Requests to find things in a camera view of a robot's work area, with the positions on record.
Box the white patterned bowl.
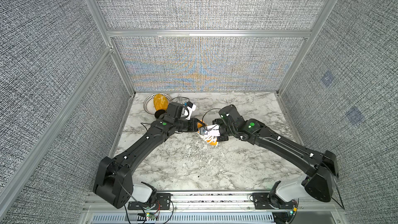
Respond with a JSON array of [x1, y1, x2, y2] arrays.
[[143, 93, 172, 115]]

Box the aluminium front rail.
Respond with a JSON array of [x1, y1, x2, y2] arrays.
[[83, 190, 344, 213]]

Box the white slotted cable duct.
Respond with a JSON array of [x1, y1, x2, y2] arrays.
[[88, 212, 276, 224]]

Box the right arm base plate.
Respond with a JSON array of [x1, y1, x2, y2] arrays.
[[250, 180, 297, 209]]

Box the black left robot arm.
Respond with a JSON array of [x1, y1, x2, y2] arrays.
[[93, 102, 204, 209]]

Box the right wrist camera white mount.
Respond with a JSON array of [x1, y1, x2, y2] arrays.
[[199, 124, 220, 137]]

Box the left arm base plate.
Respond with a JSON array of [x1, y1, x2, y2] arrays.
[[127, 182, 171, 211]]

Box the orange power strip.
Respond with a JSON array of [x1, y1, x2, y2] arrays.
[[197, 120, 220, 147]]

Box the white power cord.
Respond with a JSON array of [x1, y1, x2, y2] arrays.
[[200, 129, 222, 147]]

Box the yellow mesh bagged fruit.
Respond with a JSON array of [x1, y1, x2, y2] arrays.
[[153, 94, 169, 111]]

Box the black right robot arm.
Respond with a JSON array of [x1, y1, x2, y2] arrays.
[[213, 105, 339, 208]]

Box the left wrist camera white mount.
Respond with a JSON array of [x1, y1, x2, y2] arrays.
[[183, 101, 197, 120]]

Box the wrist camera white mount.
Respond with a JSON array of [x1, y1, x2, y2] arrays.
[[183, 101, 197, 120], [199, 124, 220, 137]]

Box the black cup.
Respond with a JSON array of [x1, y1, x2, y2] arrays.
[[154, 110, 166, 119]]

